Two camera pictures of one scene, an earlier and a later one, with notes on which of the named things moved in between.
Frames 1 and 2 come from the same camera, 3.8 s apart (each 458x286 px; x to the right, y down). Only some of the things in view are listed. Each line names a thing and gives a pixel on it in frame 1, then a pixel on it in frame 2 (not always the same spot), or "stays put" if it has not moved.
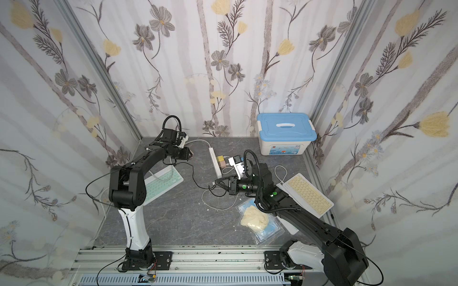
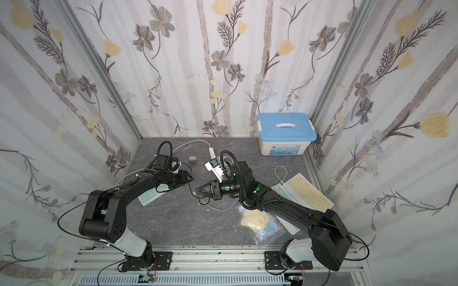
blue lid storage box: [285, 133] stays put
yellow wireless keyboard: [302, 191] stays put
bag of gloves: [263, 226] stays put
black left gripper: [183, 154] → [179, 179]
